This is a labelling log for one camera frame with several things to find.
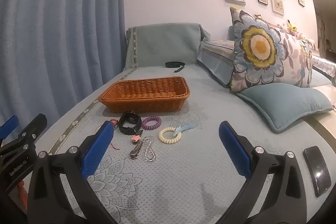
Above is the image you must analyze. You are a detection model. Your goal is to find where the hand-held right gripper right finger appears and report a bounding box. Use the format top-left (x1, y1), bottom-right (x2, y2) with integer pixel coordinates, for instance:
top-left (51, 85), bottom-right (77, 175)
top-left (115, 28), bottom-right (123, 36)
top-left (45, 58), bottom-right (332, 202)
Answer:
top-left (219, 121), bottom-right (315, 224)

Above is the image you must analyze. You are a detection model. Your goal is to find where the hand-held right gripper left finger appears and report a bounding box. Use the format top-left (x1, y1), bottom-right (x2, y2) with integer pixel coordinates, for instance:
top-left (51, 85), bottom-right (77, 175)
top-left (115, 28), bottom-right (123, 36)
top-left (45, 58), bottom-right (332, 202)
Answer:
top-left (28, 120), bottom-right (116, 224)

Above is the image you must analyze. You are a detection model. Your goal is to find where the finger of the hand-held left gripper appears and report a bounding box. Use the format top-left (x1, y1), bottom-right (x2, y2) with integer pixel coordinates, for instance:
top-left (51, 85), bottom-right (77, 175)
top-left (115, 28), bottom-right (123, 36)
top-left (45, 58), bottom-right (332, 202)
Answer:
top-left (0, 113), bottom-right (48, 161)
top-left (0, 116), bottom-right (19, 139)

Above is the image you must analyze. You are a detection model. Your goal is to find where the red string bracelet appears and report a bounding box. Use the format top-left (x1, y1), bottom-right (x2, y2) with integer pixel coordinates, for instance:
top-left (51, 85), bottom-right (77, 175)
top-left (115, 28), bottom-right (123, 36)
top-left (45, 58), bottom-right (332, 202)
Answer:
top-left (108, 119), bottom-right (120, 149)

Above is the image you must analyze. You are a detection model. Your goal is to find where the black wrist watch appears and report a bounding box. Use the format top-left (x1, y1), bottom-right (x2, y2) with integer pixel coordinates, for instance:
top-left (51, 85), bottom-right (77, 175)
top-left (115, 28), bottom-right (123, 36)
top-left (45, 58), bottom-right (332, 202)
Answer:
top-left (118, 110), bottom-right (142, 135)

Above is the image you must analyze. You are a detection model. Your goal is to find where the silver chain bracelet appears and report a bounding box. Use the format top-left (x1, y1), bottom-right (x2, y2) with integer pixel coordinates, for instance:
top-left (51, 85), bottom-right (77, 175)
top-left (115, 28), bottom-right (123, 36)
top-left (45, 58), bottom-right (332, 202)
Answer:
top-left (143, 135), bottom-right (156, 163)

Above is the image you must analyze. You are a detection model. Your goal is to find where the light blue hair clip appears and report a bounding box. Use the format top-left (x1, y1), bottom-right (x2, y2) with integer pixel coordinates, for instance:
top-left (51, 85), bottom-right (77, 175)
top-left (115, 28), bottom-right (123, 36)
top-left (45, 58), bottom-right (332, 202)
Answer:
top-left (176, 120), bottom-right (196, 134)

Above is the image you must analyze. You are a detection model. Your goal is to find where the purple spiral hair tie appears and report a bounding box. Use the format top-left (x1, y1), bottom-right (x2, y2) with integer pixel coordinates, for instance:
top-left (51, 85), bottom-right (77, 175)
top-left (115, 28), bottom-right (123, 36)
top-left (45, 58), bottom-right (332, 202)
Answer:
top-left (141, 116), bottom-right (161, 131)

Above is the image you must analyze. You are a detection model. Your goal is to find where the brown wicker basket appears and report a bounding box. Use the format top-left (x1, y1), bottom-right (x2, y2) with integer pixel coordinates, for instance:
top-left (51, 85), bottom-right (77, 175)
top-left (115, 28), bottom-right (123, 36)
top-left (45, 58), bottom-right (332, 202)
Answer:
top-left (98, 76), bottom-right (190, 114)

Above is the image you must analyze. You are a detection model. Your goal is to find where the plain blue pillow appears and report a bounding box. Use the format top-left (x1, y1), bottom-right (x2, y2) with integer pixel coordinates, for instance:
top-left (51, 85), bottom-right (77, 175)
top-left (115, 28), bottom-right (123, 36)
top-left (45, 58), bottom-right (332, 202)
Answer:
top-left (235, 83), bottom-right (334, 133)

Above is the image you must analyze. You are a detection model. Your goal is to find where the black smartphone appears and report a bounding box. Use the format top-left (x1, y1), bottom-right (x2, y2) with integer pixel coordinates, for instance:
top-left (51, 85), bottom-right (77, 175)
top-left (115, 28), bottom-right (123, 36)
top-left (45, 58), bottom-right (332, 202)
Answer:
top-left (303, 146), bottom-right (332, 198)

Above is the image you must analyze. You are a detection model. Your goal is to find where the striped teal back cushion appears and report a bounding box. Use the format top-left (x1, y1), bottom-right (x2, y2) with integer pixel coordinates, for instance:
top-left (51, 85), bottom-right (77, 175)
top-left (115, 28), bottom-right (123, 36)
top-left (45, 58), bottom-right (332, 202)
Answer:
top-left (197, 39), bottom-right (237, 86)

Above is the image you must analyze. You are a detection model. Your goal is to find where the blue curtain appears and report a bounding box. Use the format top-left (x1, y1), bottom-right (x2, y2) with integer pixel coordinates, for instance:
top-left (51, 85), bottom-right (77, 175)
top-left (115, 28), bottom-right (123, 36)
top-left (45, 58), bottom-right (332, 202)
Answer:
top-left (0, 0), bottom-right (126, 140)

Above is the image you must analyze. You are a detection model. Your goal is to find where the large floral pillow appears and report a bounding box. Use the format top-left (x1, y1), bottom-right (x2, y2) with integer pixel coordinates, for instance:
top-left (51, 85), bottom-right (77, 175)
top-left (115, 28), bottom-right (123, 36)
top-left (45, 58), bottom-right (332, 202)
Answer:
top-left (230, 7), bottom-right (313, 90)

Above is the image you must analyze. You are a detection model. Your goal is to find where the teal sofa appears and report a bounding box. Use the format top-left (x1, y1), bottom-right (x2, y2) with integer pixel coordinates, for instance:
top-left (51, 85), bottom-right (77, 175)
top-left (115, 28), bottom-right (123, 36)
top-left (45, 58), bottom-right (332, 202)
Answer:
top-left (0, 22), bottom-right (336, 224)

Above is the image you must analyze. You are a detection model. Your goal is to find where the yellow plush toy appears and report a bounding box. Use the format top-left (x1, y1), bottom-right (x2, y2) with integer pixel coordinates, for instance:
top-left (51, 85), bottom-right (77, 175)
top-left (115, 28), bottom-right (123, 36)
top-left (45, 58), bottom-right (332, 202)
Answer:
top-left (287, 20), bottom-right (298, 37)

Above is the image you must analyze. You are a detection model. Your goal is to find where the cluttered background shelf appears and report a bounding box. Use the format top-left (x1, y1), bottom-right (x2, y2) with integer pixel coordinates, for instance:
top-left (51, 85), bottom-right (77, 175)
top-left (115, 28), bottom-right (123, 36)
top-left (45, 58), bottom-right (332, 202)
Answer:
top-left (315, 7), bottom-right (336, 51)

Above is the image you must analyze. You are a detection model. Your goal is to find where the light framed butterfly picture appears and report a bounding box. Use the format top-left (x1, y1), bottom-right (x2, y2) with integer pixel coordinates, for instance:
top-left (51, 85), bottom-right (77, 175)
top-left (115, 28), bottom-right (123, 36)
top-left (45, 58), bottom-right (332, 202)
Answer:
top-left (271, 0), bottom-right (285, 15)

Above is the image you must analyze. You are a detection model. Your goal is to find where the black strap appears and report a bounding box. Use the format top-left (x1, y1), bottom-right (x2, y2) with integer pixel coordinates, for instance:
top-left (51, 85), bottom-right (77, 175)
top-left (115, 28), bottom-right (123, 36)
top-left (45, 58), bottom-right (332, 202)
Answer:
top-left (165, 61), bottom-right (185, 73)

